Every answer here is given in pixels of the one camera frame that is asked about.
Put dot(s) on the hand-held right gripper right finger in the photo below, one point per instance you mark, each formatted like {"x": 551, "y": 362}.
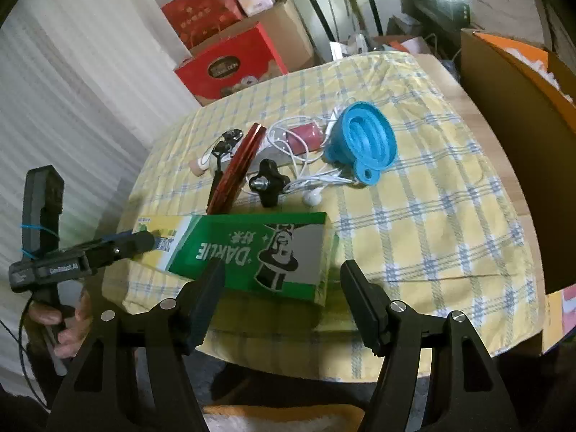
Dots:
{"x": 360, "y": 306}

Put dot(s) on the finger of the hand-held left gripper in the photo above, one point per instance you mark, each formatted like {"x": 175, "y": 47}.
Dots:
{"x": 130, "y": 245}
{"x": 118, "y": 236}

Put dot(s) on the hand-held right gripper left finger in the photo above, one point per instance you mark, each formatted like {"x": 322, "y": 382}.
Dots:
{"x": 204, "y": 319}

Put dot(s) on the green yellow toothpaste box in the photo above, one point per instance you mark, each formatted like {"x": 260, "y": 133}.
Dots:
{"x": 252, "y": 252}

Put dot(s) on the red mascara tube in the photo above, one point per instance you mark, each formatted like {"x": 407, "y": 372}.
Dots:
{"x": 234, "y": 171}

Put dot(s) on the black eyelash curler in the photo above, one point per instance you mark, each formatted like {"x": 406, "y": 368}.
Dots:
{"x": 221, "y": 148}

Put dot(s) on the blue collapsible funnel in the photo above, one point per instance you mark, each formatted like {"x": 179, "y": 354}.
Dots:
{"x": 360, "y": 144}

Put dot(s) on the clear bottle pink cap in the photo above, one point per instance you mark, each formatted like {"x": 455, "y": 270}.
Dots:
{"x": 306, "y": 137}

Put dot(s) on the orange cardboard box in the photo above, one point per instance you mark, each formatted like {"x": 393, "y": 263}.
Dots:
{"x": 504, "y": 121}

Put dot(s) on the person's left hand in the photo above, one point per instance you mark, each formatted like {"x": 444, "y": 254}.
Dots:
{"x": 74, "y": 333}

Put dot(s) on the small white beige bottle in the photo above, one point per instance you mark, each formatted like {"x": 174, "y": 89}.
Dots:
{"x": 201, "y": 164}

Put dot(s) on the white earphones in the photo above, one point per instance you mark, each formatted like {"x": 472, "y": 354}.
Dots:
{"x": 311, "y": 198}

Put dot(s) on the yellow plaid tablecloth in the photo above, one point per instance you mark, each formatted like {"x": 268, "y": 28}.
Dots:
{"x": 427, "y": 189}

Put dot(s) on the white curtain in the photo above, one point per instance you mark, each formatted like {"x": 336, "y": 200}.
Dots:
{"x": 67, "y": 99}

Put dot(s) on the black knob screw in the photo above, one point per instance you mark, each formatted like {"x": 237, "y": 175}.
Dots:
{"x": 270, "y": 184}

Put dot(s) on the pink printed box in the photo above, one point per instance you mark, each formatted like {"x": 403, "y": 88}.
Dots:
{"x": 562, "y": 312}

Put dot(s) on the red gift box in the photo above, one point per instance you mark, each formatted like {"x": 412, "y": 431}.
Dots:
{"x": 198, "y": 9}

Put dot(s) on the box of clutter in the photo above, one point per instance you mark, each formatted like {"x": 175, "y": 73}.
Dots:
{"x": 378, "y": 45}

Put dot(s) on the brown cardboard box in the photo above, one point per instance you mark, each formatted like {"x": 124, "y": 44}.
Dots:
{"x": 292, "y": 31}

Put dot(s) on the black speaker stand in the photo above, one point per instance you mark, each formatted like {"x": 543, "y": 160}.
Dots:
{"x": 373, "y": 6}
{"x": 320, "y": 13}

